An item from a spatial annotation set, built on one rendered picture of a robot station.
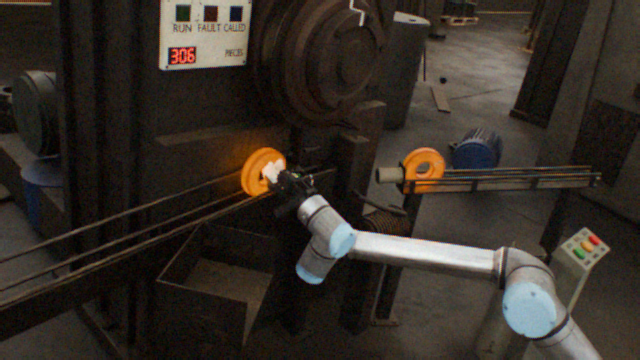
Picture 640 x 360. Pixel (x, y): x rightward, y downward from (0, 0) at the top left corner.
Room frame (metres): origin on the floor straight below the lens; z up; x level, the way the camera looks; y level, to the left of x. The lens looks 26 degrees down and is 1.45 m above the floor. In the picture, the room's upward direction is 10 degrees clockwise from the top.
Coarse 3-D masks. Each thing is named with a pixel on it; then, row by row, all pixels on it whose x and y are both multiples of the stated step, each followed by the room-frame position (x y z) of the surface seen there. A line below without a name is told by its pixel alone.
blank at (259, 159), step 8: (256, 152) 1.42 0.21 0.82; (264, 152) 1.42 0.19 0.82; (272, 152) 1.44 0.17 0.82; (248, 160) 1.40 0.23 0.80; (256, 160) 1.39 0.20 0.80; (264, 160) 1.41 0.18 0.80; (272, 160) 1.44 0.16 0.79; (248, 168) 1.38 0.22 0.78; (256, 168) 1.39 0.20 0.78; (248, 176) 1.37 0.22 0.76; (256, 176) 1.39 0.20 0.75; (248, 184) 1.37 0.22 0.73; (256, 184) 1.39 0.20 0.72; (264, 184) 1.42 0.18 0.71; (248, 192) 1.38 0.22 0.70; (256, 192) 1.40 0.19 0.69
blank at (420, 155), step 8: (416, 152) 1.77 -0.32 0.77; (424, 152) 1.77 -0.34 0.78; (432, 152) 1.78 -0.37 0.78; (408, 160) 1.76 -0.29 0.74; (416, 160) 1.76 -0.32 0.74; (424, 160) 1.77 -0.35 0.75; (432, 160) 1.78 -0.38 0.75; (440, 160) 1.79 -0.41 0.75; (408, 168) 1.76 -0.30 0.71; (432, 168) 1.79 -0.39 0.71; (440, 168) 1.79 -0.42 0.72; (408, 176) 1.76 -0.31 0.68; (416, 176) 1.77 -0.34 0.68; (424, 176) 1.79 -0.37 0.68; (432, 176) 1.78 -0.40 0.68; (440, 176) 1.79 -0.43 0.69
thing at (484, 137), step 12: (468, 132) 3.63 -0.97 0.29; (480, 132) 3.57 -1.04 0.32; (492, 132) 3.58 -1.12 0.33; (468, 144) 3.32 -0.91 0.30; (480, 144) 3.30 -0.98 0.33; (492, 144) 3.41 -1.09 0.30; (456, 156) 3.32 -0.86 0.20; (468, 156) 3.30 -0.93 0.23; (480, 156) 3.27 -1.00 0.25; (492, 156) 3.27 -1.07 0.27; (456, 168) 3.31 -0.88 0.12; (468, 168) 3.29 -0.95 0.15; (480, 168) 3.26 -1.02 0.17; (492, 168) 3.26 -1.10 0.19; (480, 180) 3.27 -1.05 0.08; (492, 180) 3.41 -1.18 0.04
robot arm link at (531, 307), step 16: (512, 272) 1.15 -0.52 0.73; (528, 272) 1.11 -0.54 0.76; (544, 272) 1.12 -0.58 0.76; (512, 288) 1.06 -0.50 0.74; (528, 288) 1.04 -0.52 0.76; (544, 288) 1.05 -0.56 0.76; (512, 304) 1.03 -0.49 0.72; (528, 304) 1.02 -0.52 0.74; (544, 304) 1.00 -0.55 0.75; (560, 304) 1.05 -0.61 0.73; (512, 320) 1.02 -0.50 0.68; (528, 320) 1.01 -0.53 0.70; (544, 320) 1.00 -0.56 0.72; (560, 320) 1.01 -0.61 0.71; (528, 336) 1.00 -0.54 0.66; (544, 336) 1.00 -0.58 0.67; (560, 336) 1.00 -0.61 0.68; (576, 336) 1.01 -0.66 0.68; (544, 352) 1.01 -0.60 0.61; (560, 352) 0.99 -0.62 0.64; (576, 352) 0.99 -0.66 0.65; (592, 352) 1.00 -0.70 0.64
